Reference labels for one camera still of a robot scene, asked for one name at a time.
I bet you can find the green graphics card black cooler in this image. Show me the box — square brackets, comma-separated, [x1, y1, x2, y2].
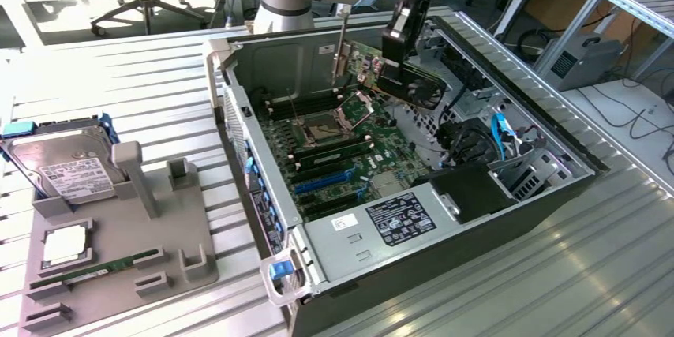
[330, 3, 450, 112]

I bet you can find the silver socket cover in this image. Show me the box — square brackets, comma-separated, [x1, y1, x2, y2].
[334, 90, 378, 129]

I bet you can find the silver perforated drive cage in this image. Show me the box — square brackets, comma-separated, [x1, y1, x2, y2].
[393, 24, 510, 159]

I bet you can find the thin metal locking lever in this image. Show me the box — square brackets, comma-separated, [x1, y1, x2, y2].
[287, 87, 305, 127]

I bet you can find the green Dell motherboard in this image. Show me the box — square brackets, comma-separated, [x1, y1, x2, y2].
[258, 88, 438, 222]

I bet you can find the CPU socket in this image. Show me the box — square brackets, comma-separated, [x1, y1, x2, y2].
[298, 114, 349, 147]

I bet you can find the green RAM stick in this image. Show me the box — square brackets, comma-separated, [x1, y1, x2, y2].
[28, 248, 163, 290]
[298, 152, 361, 169]

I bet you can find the silver chipset heatsink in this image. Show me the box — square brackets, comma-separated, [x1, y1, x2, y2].
[371, 174, 407, 196]

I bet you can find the blue expansion slot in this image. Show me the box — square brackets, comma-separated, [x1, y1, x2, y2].
[293, 173, 353, 195]

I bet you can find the grey computer tower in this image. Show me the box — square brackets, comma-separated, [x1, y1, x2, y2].
[537, 35, 626, 92]

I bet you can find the black plastic air shroud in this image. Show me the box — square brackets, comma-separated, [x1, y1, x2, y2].
[410, 163, 521, 226]

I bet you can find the silver disk bay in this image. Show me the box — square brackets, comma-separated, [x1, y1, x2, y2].
[487, 147, 578, 200]

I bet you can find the silver power supply unit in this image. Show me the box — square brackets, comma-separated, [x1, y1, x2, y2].
[301, 189, 466, 286]

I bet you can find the black open PC case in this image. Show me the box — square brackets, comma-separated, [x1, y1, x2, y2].
[206, 15, 612, 337]

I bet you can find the blue case latch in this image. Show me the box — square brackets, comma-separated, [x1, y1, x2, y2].
[267, 260, 294, 281]

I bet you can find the hard disk blue carrier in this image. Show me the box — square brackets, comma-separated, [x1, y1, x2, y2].
[0, 114, 132, 206]

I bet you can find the grey parts rack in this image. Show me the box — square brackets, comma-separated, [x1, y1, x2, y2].
[19, 141, 222, 334]

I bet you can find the silver CPU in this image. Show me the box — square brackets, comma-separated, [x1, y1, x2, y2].
[42, 226, 88, 263]

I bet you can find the black power wire bundle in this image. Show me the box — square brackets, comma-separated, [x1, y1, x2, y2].
[437, 122, 499, 167]

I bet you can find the blue SATA wire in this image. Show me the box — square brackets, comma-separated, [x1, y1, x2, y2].
[489, 113, 513, 163]

